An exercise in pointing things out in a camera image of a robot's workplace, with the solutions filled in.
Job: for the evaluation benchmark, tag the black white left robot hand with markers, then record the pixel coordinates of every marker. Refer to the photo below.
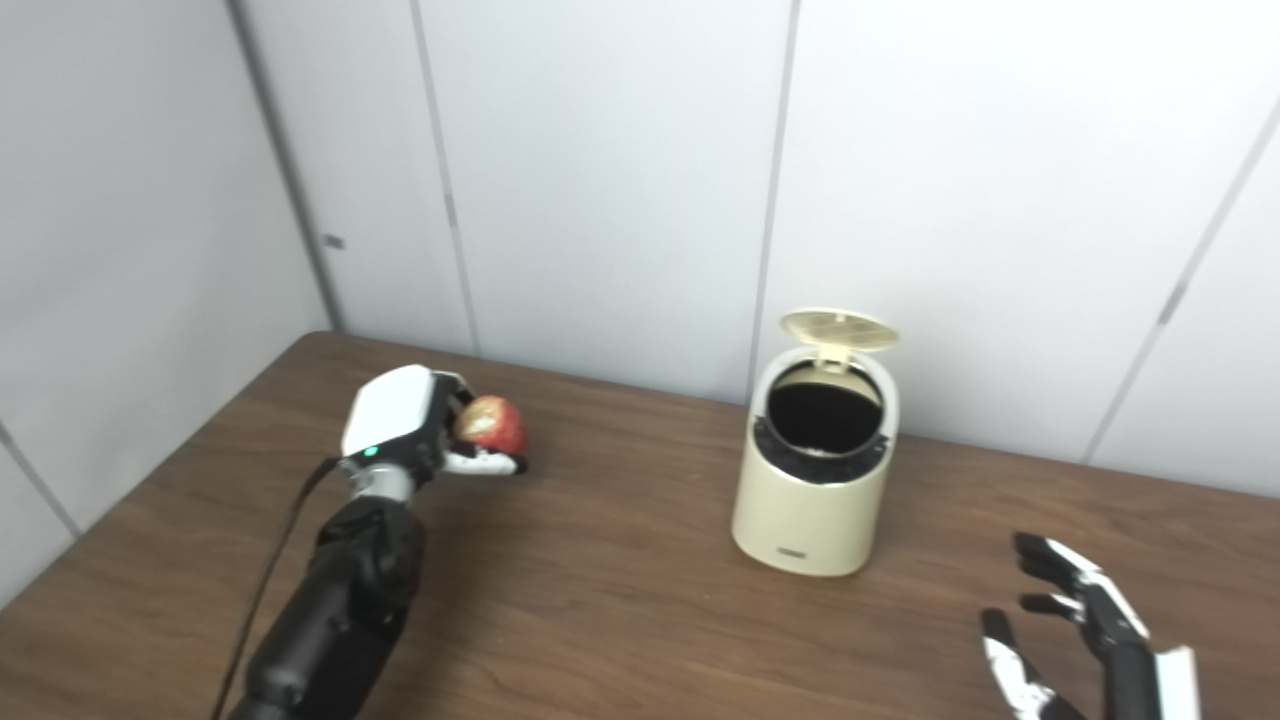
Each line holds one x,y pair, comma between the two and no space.
395,410

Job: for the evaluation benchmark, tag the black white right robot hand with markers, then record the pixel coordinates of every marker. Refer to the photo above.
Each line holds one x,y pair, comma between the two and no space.
1125,665

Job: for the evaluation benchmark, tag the red apple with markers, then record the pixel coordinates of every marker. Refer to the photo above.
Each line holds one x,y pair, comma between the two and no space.
495,425

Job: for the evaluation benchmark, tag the cream-colored lidded bin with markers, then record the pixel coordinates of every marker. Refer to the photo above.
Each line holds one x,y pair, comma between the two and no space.
805,520

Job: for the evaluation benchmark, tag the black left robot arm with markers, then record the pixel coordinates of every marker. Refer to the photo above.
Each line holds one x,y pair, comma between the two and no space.
340,600

